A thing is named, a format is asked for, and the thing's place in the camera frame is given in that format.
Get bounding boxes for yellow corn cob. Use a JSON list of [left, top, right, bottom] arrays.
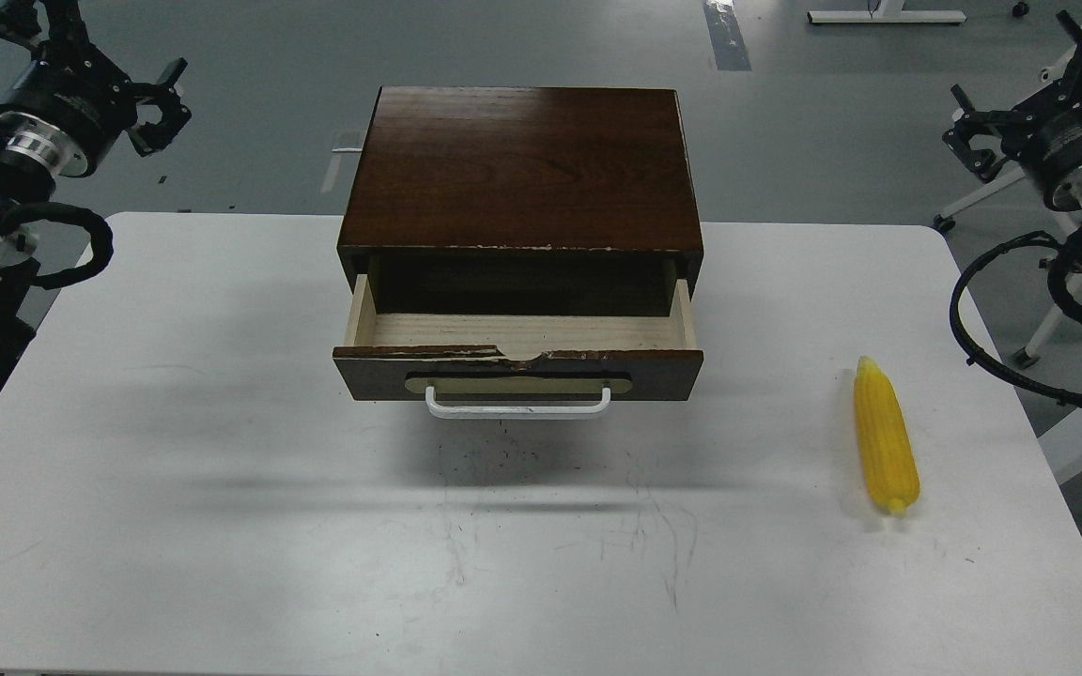
[[853, 355, 920, 517]]

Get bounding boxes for dark brown wooden cabinet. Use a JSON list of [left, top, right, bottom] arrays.
[[337, 85, 704, 316]]

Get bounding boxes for white table base far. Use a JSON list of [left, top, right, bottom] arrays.
[[806, 1, 967, 25]]

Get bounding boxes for white chair frame with casters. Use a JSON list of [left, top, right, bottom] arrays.
[[933, 164, 1082, 369]]

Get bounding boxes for wooden drawer with white handle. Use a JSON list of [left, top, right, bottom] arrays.
[[333, 275, 704, 419]]

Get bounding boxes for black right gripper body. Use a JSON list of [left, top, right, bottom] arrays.
[[1011, 81, 1082, 211]]

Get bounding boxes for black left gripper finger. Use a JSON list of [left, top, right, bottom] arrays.
[[126, 101, 192, 157], [132, 57, 189, 102]]

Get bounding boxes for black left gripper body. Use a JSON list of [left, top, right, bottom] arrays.
[[0, 38, 138, 178]]

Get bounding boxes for grey floor tape strip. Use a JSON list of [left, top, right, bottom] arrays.
[[701, 1, 752, 72]]

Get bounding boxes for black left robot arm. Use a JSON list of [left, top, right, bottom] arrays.
[[0, 1, 192, 392]]

